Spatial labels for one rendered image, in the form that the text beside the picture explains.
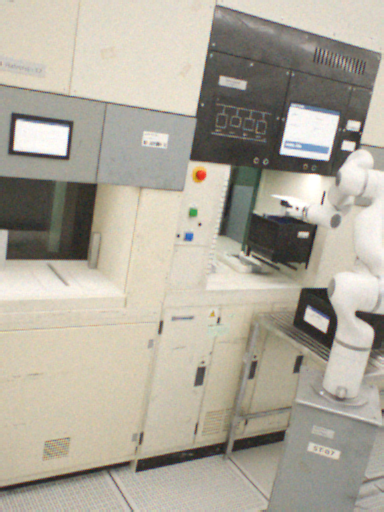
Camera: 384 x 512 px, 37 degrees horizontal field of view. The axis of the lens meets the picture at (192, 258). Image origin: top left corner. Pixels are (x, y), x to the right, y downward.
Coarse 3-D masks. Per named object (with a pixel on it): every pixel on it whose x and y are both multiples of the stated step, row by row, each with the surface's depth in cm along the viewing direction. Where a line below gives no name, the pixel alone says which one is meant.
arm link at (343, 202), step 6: (330, 186) 224; (336, 186) 219; (330, 192) 223; (336, 192) 220; (330, 198) 225; (336, 198) 222; (342, 198) 221; (348, 198) 223; (336, 204) 225; (342, 204) 226; (348, 204) 231; (342, 210) 239; (348, 210) 238; (342, 216) 241
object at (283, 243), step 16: (288, 208) 259; (256, 224) 262; (272, 224) 252; (288, 224) 251; (304, 224) 255; (256, 240) 261; (272, 240) 252; (288, 240) 254; (304, 240) 258; (256, 256) 269; (272, 256) 252; (288, 256) 257; (304, 256) 262
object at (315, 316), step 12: (312, 288) 248; (324, 288) 251; (300, 300) 244; (312, 300) 238; (324, 300) 254; (300, 312) 244; (312, 312) 238; (324, 312) 232; (360, 312) 226; (372, 312) 230; (300, 324) 244; (312, 324) 237; (324, 324) 231; (336, 324) 226; (372, 324) 232; (312, 336) 237; (324, 336) 231; (372, 348) 237
